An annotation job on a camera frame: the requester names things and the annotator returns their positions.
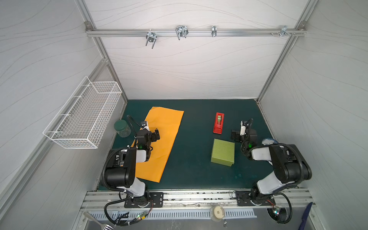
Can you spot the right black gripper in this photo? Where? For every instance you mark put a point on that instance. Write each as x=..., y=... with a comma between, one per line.
x=235, y=135

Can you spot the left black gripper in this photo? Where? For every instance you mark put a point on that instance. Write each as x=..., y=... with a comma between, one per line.
x=154, y=135

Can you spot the green gift box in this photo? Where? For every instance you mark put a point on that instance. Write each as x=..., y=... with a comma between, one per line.
x=223, y=152

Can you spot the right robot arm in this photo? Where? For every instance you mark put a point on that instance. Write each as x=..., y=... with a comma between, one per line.
x=289, y=166

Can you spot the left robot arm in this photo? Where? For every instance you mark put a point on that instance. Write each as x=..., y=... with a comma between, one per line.
x=119, y=170

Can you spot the red tape dispenser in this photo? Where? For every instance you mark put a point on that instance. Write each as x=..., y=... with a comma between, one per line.
x=218, y=125

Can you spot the green table mat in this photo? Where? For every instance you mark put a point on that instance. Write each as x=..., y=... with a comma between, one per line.
x=189, y=165

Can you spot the green lidded glass jar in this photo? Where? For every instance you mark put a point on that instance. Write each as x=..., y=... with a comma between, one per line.
x=122, y=128

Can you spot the blue white ceramic bowl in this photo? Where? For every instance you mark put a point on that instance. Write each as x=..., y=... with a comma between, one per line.
x=269, y=141

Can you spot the metal U-bolt clamp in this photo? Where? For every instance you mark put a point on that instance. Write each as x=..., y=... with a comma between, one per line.
x=151, y=37
x=181, y=31

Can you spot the metal spatula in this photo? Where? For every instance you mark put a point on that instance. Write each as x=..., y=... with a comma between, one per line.
x=103, y=226

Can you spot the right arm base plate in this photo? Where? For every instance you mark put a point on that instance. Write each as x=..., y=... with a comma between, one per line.
x=251, y=198

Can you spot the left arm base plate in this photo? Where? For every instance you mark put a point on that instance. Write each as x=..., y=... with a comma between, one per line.
x=148, y=200

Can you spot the white wire basket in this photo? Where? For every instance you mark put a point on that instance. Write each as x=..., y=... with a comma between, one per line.
x=83, y=119

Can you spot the white vented cable duct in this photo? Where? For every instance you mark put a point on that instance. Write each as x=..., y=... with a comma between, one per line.
x=164, y=214

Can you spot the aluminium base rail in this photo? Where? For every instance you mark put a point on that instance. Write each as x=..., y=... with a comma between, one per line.
x=202, y=199

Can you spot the blue handled tool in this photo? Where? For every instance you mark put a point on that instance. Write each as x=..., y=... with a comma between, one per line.
x=305, y=216

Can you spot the metal bracket with bolts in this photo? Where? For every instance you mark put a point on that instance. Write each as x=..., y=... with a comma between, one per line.
x=283, y=32

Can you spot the aluminium crossbar rail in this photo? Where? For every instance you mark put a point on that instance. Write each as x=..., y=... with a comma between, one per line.
x=191, y=32

